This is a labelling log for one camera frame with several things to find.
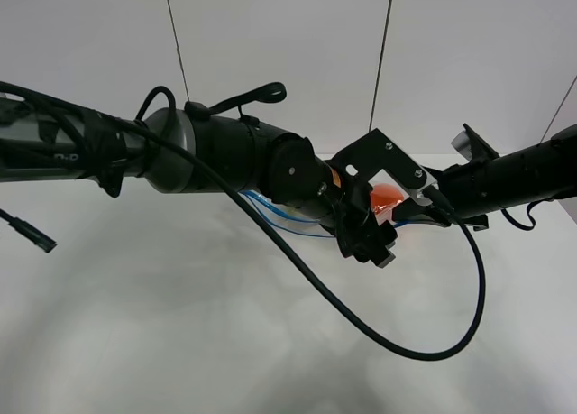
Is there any clear zip bag blue seal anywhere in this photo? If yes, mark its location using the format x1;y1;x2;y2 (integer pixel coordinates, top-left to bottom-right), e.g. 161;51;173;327
241;170;421;238

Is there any orange fruit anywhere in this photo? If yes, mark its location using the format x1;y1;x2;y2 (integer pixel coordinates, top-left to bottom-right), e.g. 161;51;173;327
371;183;405;216

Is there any black camera cable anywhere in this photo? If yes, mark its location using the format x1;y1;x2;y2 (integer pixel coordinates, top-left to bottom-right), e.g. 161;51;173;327
0;82;486;360

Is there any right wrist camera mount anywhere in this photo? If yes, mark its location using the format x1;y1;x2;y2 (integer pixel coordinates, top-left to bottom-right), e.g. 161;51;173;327
451;124;499;162

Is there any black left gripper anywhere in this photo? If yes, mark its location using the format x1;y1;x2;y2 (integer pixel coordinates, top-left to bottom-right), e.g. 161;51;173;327
310;159;398;268

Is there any black cable connector end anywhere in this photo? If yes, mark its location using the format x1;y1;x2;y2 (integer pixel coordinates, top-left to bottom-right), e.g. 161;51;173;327
1;210;58;253

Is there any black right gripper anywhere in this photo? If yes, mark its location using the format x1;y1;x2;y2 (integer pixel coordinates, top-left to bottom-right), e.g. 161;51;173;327
391;163;489;229

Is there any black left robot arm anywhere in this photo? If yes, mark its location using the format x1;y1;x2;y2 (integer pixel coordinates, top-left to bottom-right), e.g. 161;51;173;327
1;82;397;267

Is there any black left wrist camera bracket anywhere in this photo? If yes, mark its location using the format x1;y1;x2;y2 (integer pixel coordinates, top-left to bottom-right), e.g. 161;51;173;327
330;129;436;207

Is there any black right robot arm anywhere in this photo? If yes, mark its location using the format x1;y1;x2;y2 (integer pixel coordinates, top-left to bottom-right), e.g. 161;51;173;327
387;124;576;230

